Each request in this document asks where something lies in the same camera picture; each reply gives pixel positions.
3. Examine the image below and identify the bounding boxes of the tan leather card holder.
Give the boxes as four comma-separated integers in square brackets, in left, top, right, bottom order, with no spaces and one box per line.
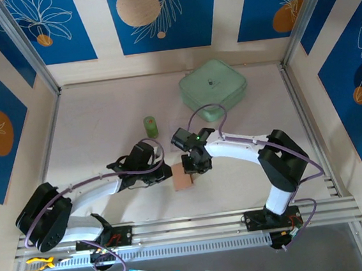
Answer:
[170,161,196,193]

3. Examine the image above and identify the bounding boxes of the green cylindrical can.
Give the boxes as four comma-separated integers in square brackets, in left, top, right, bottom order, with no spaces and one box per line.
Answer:
[142,115,160,142]

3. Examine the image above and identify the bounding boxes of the mint green zip case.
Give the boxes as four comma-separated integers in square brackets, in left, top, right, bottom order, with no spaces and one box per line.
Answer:
[176,55,251,125]

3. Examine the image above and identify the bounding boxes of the wide aluminium mounting rail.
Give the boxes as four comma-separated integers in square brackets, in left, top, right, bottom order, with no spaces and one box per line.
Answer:
[11,195,362,260]

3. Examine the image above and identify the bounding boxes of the grey slotted cable duct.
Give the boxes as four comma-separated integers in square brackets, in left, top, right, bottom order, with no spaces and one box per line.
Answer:
[19,233,274,271]

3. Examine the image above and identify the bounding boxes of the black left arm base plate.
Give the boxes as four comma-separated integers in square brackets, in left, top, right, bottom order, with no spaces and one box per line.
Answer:
[73,225,135,252]

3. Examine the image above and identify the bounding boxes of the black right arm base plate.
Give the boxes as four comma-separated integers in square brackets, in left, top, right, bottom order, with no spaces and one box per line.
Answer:
[243,205,305,233]

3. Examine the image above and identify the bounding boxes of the aluminium side rail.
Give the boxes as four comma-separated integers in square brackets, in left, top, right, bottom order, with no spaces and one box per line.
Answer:
[27,89,72,201]
[278,59,343,202]

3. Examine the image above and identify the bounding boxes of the yellow handled pliers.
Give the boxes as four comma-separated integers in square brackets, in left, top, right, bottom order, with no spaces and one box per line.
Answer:
[22,254,75,271]

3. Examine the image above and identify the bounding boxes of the aluminium frame post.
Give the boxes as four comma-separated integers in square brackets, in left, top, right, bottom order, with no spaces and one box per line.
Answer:
[274,0,344,71]
[0,0,61,99]

